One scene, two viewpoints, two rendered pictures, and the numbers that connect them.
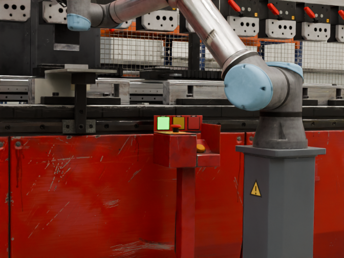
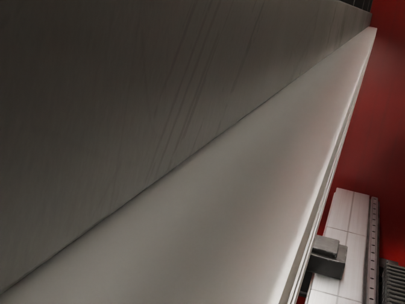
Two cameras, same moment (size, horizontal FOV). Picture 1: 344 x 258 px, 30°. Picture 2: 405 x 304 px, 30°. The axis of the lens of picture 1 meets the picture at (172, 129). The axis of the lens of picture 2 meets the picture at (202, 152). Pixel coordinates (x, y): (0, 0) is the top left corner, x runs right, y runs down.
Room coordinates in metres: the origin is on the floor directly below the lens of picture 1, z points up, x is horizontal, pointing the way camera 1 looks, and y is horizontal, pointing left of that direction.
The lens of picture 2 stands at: (3.39, -0.87, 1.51)
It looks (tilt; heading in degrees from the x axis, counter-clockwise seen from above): 12 degrees down; 129
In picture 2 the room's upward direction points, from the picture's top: 11 degrees clockwise
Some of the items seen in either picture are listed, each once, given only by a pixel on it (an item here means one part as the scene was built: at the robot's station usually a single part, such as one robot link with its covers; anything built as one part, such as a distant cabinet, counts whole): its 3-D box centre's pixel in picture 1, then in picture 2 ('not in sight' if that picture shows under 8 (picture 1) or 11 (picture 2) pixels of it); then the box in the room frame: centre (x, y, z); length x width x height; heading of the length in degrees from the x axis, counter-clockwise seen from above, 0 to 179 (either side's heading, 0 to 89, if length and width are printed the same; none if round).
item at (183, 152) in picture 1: (186, 140); not in sight; (2.34, -0.05, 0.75); 0.20 x 0.16 x 0.18; 113
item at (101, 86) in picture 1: (80, 91); not in sight; (2.47, 0.35, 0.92); 0.39 x 0.06 x 0.10; 118
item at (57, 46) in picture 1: (66, 37); not in sight; (2.44, 0.40, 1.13); 0.10 x 0.02 x 0.10; 118
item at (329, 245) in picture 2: (55, 70); (285, 244); (2.59, 0.47, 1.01); 0.26 x 0.12 x 0.05; 28
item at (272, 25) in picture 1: (276, 19); not in sight; (2.89, -0.46, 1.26); 0.15 x 0.09 x 0.17; 118
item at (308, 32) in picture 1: (312, 22); not in sight; (2.99, -0.64, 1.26); 0.15 x 0.09 x 0.17; 118
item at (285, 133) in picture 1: (280, 129); not in sight; (1.78, -0.30, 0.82); 0.15 x 0.15 x 0.10
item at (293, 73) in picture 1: (279, 86); not in sight; (1.77, -0.30, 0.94); 0.13 x 0.12 x 0.14; 142
